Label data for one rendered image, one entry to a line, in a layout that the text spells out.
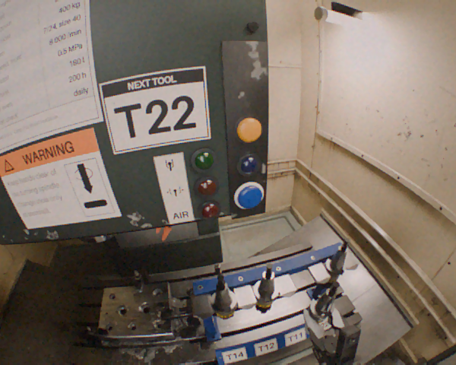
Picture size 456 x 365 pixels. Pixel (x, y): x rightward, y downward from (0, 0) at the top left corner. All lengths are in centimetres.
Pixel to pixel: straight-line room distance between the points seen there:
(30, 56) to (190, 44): 16
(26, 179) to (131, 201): 14
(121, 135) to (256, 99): 14
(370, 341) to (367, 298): 21
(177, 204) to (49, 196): 16
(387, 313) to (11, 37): 132
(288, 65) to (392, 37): 70
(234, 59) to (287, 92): 121
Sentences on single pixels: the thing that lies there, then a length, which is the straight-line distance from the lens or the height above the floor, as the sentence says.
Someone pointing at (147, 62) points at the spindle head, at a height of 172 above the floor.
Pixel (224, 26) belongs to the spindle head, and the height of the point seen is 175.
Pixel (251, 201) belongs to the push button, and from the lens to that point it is 25.
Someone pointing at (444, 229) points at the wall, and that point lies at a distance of 88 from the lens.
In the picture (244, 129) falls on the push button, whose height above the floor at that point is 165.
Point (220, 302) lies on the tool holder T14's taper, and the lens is 52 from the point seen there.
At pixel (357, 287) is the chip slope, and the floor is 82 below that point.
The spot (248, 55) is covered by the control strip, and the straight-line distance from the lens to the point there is 21.
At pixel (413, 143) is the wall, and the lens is 88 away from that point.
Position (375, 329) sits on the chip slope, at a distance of 112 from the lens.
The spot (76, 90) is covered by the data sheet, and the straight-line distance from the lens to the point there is 22.
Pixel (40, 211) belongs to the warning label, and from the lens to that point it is 30.
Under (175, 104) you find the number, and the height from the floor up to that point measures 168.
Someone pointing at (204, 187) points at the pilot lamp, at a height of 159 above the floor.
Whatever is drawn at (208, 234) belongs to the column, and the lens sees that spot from 120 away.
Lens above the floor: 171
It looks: 30 degrees down
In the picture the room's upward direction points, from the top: 3 degrees counter-clockwise
